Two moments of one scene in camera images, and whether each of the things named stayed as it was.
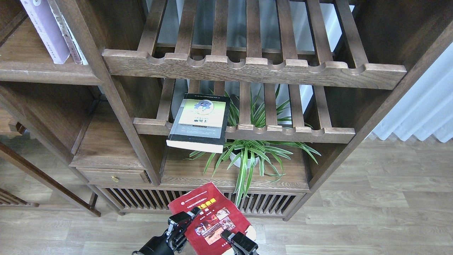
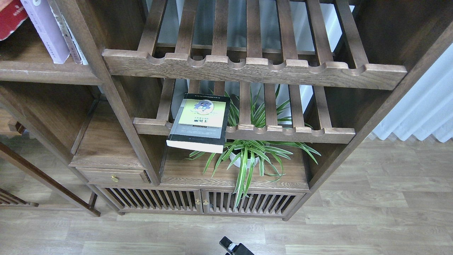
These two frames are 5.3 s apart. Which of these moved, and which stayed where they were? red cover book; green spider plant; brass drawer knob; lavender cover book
Moved: red cover book
Stayed: green spider plant; brass drawer knob; lavender cover book
